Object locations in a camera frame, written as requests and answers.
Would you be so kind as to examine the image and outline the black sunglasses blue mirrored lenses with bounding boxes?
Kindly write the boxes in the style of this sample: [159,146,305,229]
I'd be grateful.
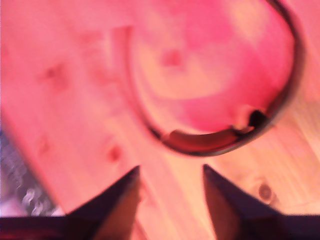
[109,0,307,158]

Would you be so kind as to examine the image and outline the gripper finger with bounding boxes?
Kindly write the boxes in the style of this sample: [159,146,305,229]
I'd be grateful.
[65,164,141,240]
[202,163,284,240]

